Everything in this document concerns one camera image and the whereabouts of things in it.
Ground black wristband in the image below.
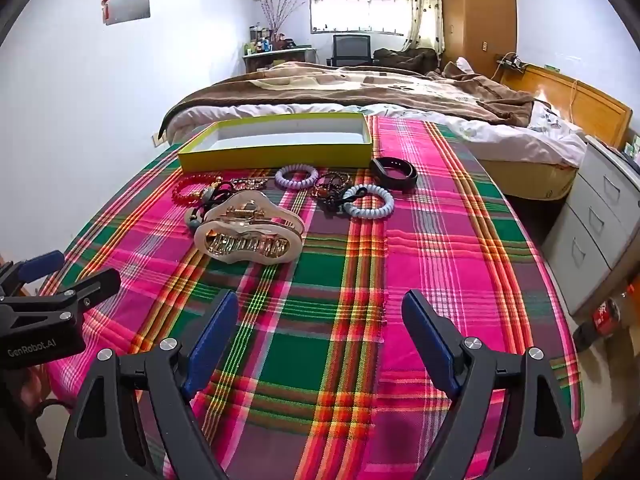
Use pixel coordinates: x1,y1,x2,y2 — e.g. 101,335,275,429
369,157,418,192

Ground cluttered desk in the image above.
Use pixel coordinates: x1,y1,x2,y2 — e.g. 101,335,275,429
243,25,317,73

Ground purple spiral hair tie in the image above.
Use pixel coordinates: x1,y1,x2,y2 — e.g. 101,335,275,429
273,164,320,191

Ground person left hand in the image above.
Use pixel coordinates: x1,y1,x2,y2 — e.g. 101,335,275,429
14,365,51,412

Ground window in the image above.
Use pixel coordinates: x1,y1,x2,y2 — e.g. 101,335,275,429
309,0,410,36

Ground black office chair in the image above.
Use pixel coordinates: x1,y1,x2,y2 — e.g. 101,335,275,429
326,34,373,67

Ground wooden wardrobe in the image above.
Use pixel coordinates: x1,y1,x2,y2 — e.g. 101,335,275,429
442,0,518,77

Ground light blue spiral hair tie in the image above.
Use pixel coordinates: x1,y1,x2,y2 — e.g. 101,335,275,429
342,183,396,220

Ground beige gold hair claw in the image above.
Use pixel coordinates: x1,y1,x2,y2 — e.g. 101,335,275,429
193,190,305,266

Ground dried branch bouquet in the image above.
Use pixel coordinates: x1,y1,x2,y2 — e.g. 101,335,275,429
260,0,304,36

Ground yellow-green shallow box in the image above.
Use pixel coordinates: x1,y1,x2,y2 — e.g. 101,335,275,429
178,113,373,172

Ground wooden headboard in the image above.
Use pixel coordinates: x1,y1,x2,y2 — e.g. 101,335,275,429
500,64,632,148

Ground grey drawer cabinet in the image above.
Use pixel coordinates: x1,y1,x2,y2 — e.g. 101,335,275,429
542,136,640,315

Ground power strip with cables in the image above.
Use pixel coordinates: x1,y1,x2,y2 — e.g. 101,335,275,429
491,52,527,80

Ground brown fleece blanket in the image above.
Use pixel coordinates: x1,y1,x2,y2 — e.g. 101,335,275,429
155,62,535,144

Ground patterned curtain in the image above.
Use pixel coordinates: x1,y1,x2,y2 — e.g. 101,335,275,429
402,0,446,55

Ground red bead bracelet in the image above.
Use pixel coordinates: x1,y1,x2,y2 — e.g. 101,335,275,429
170,173,222,208

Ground black hair ties with beads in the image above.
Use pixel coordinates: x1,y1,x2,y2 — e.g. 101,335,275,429
183,181,237,233

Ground pink plaid tablecloth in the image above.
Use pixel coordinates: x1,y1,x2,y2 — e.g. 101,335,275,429
43,118,584,479

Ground dark clothes pile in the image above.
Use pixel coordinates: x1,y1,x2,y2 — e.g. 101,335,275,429
373,48,440,75

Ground red soda bottle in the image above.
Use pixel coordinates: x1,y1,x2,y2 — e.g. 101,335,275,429
573,278,639,356

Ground dark bead bracelet bundle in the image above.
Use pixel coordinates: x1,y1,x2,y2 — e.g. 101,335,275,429
310,171,357,215

